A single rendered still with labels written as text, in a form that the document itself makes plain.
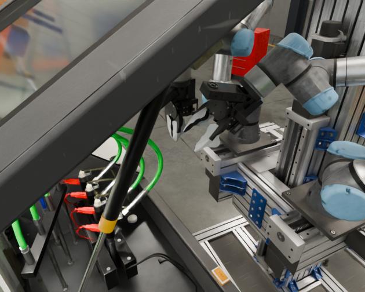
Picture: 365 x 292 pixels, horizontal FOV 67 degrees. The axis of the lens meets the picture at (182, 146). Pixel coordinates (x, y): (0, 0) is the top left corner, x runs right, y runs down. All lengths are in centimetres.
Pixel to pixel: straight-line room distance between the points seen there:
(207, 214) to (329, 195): 164
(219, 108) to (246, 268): 129
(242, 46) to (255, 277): 136
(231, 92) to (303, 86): 16
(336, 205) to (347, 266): 125
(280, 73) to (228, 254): 138
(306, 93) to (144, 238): 78
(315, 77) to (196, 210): 184
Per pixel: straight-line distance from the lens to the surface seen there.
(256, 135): 130
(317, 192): 102
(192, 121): 75
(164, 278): 104
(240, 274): 181
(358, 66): 83
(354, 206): 83
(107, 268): 90
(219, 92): 65
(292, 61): 70
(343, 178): 83
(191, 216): 234
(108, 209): 33
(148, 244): 112
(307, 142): 115
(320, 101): 72
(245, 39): 82
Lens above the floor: 172
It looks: 33 degrees down
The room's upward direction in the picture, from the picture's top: straight up
